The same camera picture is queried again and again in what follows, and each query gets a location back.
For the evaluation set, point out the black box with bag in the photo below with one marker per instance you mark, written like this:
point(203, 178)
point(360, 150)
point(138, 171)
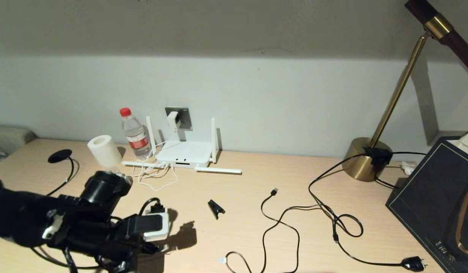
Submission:
point(435, 189)

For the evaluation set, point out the grey plug-in night light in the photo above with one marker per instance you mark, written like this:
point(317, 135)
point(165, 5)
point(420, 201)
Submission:
point(119, 172)

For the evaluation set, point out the black desk grommet cap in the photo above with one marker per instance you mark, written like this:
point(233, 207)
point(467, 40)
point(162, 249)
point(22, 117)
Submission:
point(59, 156)

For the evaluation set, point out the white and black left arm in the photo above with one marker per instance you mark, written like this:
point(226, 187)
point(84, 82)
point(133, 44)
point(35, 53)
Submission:
point(36, 216)

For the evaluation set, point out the grey wall socket plate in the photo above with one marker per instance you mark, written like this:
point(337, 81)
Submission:
point(185, 117)

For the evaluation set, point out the small white object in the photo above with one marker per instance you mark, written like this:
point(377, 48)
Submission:
point(407, 168)

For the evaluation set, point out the white box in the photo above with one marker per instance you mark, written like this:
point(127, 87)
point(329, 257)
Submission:
point(467, 146)

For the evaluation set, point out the small black clip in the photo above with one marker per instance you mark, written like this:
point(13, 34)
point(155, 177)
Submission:
point(215, 208)

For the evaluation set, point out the clear red-label water bottle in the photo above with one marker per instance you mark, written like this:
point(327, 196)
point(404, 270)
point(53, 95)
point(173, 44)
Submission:
point(137, 138)

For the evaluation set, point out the brass desk lamp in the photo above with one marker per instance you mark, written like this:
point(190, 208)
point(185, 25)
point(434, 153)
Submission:
point(365, 161)

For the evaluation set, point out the white power adapter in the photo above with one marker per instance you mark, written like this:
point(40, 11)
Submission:
point(173, 119)

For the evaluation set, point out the white toilet paper roll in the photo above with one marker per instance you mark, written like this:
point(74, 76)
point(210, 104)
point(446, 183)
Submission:
point(103, 149)

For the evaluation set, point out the white router with antennas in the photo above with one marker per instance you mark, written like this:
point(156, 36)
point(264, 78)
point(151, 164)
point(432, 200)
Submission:
point(184, 153)

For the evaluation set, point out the grey cushion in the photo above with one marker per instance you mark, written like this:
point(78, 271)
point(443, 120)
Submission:
point(10, 138)

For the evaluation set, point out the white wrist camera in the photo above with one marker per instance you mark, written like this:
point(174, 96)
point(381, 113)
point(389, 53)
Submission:
point(160, 231)

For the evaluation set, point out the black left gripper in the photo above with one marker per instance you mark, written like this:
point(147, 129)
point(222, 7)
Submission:
point(120, 235)

